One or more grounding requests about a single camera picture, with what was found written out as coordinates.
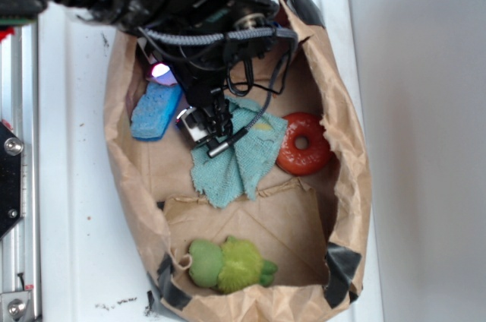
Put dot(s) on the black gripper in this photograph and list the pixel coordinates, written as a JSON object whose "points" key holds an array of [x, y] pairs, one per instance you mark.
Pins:
{"points": [[209, 63]]}

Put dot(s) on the blue sponge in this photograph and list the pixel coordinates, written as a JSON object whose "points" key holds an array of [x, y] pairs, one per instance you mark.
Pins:
{"points": [[154, 111]]}

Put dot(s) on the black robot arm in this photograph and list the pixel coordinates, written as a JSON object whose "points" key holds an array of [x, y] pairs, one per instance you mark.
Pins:
{"points": [[166, 16]]}

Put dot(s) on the teal terry cloth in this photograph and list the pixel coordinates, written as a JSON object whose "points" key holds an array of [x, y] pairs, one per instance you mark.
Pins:
{"points": [[238, 170]]}

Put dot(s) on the brown paper bag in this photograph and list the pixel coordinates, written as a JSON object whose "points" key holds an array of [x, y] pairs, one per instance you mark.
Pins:
{"points": [[315, 228]]}

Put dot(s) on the green plush toy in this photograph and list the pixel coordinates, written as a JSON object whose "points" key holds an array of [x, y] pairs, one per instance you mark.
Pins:
{"points": [[230, 267]]}

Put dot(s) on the black mounting plate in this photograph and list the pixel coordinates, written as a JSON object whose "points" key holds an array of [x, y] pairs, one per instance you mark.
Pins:
{"points": [[11, 179]]}

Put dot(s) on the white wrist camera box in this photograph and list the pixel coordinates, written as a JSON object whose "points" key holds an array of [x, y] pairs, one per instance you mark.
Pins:
{"points": [[191, 122]]}

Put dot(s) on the red ring donut toy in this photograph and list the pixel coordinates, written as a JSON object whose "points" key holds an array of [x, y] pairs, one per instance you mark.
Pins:
{"points": [[304, 149]]}

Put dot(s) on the aluminium frame rail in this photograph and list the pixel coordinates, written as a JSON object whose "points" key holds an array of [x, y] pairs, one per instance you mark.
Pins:
{"points": [[20, 265]]}

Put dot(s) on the silver corner bracket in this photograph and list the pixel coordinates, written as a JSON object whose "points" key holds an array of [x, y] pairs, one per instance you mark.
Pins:
{"points": [[16, 306]]}

